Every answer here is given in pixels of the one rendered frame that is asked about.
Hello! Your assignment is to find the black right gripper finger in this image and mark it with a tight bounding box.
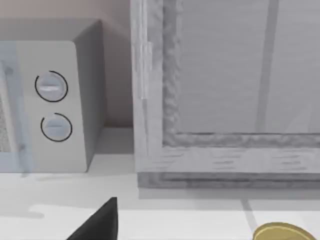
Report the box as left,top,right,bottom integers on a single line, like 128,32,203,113
65,196,118,240

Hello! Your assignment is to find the smaller microwave knob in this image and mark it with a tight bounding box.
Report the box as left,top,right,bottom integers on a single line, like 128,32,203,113
40,112,73,143

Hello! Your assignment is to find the larger microwave knob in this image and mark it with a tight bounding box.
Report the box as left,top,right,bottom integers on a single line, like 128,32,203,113
34,70,69,103

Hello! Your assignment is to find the yellow round object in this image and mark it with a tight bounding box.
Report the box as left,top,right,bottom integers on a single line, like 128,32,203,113
252,221,318,240

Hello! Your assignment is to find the pale microwave oven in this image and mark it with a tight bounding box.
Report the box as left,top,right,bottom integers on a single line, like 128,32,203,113
0,18,105,174

